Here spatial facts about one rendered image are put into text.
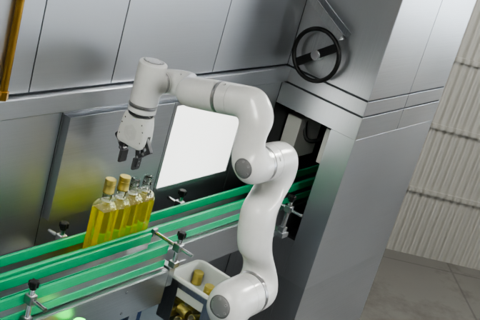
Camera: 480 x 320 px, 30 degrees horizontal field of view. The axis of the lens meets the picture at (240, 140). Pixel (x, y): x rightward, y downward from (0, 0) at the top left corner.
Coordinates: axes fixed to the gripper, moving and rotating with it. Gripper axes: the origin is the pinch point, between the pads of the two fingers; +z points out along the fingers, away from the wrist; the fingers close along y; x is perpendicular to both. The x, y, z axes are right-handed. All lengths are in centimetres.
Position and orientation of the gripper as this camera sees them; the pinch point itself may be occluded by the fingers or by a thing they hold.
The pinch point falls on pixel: (129, 159)
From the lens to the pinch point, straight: 269.7
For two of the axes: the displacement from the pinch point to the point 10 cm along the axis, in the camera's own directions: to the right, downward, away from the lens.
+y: 7.7, 4.1, -4.9
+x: 5.8, -1.3, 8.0
